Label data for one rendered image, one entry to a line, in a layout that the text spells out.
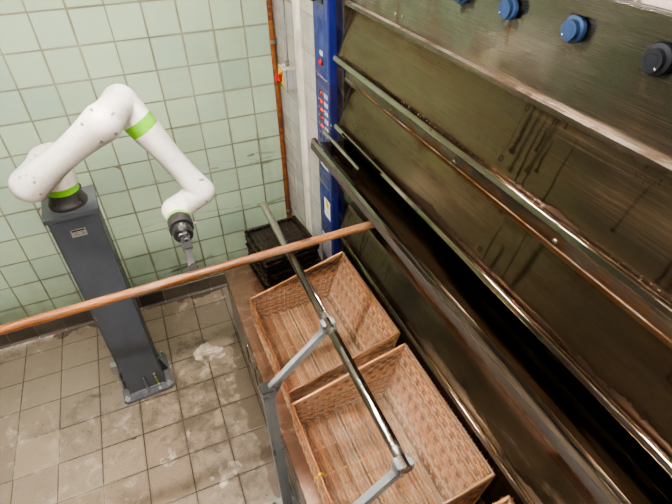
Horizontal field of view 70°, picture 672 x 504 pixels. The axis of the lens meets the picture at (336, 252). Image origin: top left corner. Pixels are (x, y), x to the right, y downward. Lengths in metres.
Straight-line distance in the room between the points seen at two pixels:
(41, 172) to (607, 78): 1.67
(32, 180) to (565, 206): 1.65
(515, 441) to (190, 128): 2.16
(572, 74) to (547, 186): 0.21
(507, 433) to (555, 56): 1.00
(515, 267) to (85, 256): 1.74
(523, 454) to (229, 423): 1.64
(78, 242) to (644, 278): 1.97
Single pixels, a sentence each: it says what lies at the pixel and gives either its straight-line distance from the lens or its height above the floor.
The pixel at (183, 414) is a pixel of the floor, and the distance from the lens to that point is 2.80.
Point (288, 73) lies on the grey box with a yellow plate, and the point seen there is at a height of 1.49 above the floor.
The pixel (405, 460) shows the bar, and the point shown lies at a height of 1.17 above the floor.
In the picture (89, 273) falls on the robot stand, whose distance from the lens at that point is 2.34.
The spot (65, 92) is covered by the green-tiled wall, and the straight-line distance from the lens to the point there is 2.69.
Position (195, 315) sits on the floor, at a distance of 3.24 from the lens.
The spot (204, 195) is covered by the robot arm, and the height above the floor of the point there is 1.25.
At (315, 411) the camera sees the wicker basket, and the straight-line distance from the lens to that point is 1.94.
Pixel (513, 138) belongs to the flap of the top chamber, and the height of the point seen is 1.80.
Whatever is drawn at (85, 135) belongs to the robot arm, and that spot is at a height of 1.60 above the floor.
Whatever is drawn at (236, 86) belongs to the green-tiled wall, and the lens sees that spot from 2.74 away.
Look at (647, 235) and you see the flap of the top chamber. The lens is 0.94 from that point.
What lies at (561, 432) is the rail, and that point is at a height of 1.43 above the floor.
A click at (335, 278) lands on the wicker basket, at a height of 0.70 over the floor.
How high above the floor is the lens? 2.27
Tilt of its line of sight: 40 degrees down
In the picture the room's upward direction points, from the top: 1 degrees counter-clockwise
